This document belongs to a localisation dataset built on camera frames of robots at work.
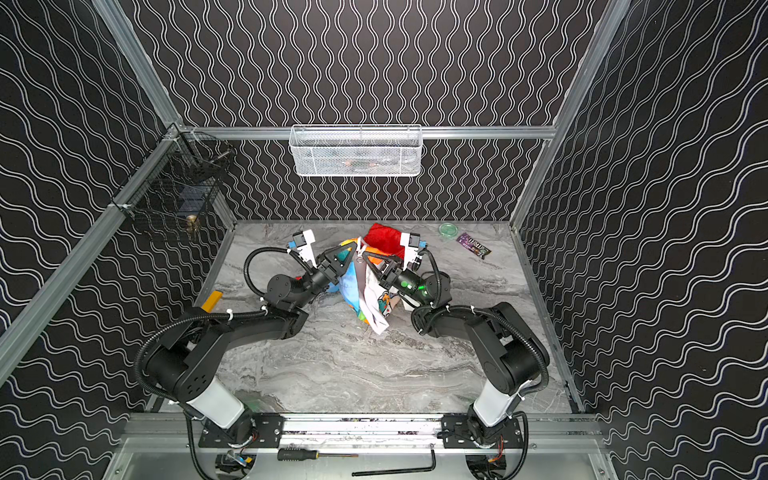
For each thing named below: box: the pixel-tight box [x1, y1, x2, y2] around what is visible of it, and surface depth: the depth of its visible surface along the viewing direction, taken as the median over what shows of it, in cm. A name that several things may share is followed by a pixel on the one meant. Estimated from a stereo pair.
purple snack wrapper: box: [456, 232, 492, 260], surface depth 115 cm
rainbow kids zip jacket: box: [327, 223, 404, 335], surface depth 78 cm
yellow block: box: [201, 290, 223, 313], surface depth 101 cm
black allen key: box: [351, 449, 437, 477], surface depth 72 cm
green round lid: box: [438, 222, 459, 238], surface depth 119 cm
